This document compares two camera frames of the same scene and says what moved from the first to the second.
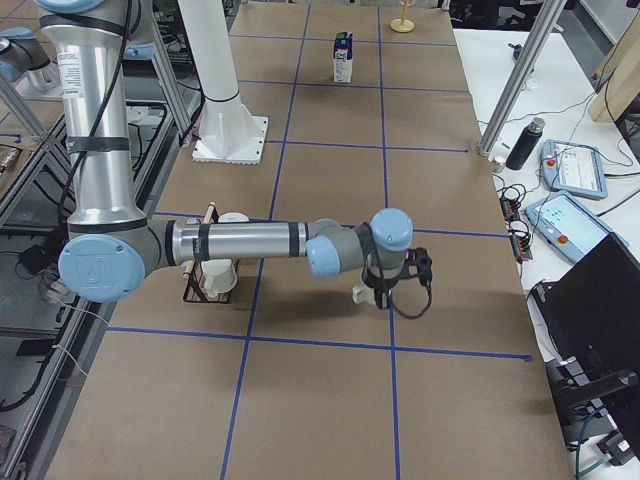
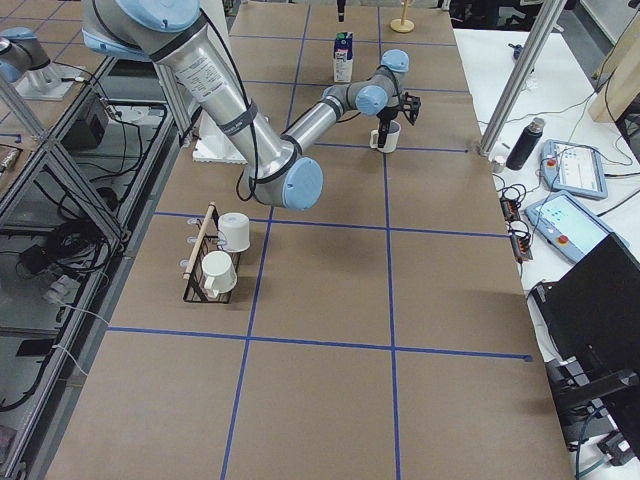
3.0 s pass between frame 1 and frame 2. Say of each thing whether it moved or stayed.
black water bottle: stayed
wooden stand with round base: stayed
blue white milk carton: stayed
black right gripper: moved
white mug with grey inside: moved
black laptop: stayed
